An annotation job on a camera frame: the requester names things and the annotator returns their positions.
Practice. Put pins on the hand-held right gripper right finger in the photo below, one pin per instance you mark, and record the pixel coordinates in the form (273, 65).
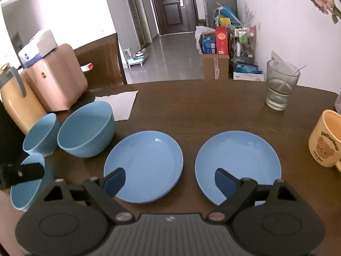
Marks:
(225, 182)

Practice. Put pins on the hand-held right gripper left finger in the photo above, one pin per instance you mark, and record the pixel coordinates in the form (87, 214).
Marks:
(116, 182)

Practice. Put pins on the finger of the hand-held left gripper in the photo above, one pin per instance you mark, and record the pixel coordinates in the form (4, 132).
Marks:
(29, 173)

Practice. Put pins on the small blue bowl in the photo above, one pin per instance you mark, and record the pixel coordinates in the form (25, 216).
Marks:
(40, 138)
(24, 197)

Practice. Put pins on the blue plate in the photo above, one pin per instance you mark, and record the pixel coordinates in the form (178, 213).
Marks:
(149, 160)
(239, 154)

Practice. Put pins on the large blue bowl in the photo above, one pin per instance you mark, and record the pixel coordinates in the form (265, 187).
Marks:
(85, 136)

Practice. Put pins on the white paper napkin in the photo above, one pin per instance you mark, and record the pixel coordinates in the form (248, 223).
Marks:
(120, 105)

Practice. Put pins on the pink ribbed case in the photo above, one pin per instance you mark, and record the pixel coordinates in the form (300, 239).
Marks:
(58, 80)

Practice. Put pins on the clear drinking glass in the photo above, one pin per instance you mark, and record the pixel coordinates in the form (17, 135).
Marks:
(277, 96)

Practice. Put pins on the white blue tissue pack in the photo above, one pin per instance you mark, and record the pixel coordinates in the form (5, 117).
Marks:
(40, 42)

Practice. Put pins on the cream bear mug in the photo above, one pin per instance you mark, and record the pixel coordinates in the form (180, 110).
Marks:
(323, 144)

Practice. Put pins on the red white object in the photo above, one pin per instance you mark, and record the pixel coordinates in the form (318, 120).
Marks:
(87, 67)

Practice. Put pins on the brown cardboard box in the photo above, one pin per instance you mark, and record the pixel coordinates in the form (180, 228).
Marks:
(221, 66)

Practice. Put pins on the blue packets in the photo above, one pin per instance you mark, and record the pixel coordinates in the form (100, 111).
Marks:
(247, 68)

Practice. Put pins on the dark wooden chair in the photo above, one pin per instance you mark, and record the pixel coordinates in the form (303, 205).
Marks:
(104, 58)

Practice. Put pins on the small white floor rack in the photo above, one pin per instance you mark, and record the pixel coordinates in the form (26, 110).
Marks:
(137, 58)

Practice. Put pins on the white printed card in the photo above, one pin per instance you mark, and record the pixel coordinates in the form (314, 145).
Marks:
(275, 56)

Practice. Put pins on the white drinking straw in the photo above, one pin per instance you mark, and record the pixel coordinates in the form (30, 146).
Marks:
(299, 68)

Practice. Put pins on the blue box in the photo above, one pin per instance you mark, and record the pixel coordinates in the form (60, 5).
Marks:
(209, 45)

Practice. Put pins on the red box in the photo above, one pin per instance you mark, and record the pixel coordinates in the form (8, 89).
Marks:
(222, 40)

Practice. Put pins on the white plastic bag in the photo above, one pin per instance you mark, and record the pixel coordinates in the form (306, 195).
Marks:
(199, 32)

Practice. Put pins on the yellow item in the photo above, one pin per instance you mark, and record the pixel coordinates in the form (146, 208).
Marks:
(224, 21)

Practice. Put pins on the blue bag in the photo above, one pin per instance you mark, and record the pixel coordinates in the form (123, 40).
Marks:
(227, 12)

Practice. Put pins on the white decorative branches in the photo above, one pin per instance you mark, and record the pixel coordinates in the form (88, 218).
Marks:
(249, 13)

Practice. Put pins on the dark brown door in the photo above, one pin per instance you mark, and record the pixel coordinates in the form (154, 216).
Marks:
(173, 13)

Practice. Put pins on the pink artificial flower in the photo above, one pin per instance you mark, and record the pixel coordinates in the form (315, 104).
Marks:
(321, 1)

